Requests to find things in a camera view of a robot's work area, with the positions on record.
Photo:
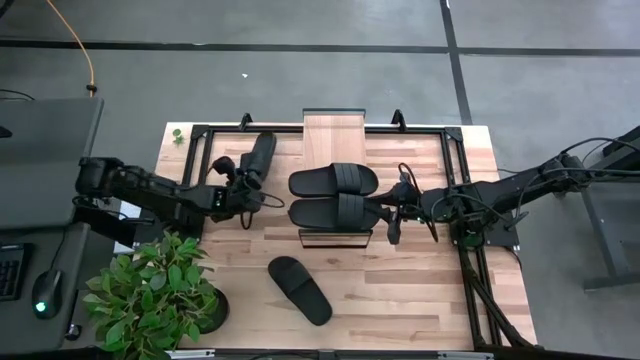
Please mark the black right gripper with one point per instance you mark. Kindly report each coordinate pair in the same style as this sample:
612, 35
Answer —
407, 207

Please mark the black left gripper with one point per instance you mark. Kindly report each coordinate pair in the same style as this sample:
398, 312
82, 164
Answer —
235, 200

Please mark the black rubber slide sandal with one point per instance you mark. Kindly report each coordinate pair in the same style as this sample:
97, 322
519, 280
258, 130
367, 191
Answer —
315, 181
300, 290
315, 214
262, 150

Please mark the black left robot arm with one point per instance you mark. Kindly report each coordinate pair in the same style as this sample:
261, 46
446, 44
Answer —
150, 192

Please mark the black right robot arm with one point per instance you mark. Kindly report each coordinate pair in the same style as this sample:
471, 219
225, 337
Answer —
500, 192

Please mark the small green leaf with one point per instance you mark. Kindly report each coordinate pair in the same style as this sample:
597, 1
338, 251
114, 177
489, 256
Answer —
178, 136

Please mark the black plant pot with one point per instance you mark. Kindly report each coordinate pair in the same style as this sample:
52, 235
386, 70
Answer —
220, 312

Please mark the green leafy plant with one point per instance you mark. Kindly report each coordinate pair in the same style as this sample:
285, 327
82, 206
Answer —
150, 295

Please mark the silver metal bar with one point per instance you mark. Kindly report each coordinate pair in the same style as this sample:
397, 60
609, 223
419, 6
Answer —
465, 356
192, 355

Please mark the grey desk panel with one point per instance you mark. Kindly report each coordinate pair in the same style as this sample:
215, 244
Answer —
40, 150

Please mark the grey metal stand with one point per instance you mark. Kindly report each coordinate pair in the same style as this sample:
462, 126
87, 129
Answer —
600, 225

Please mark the black computer mouse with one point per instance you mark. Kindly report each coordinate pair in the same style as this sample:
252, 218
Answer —
47, 295

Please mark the small black round knob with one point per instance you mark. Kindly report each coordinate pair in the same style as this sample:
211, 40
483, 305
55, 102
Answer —
73, 332

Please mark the black keyboard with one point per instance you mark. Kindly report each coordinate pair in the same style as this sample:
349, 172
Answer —
10, 272

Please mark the dark grey desk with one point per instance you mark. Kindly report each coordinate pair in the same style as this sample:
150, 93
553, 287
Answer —
25, 330

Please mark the black frame bracket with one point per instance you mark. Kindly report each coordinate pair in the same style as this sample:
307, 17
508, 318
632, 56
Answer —
245, 121
398, 120

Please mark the black aluminium table frame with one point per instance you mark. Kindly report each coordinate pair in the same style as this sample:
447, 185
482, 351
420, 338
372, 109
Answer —
285, 129

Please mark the wooden shelf with black frame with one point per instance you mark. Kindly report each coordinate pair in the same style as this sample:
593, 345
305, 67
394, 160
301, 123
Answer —
332, 140

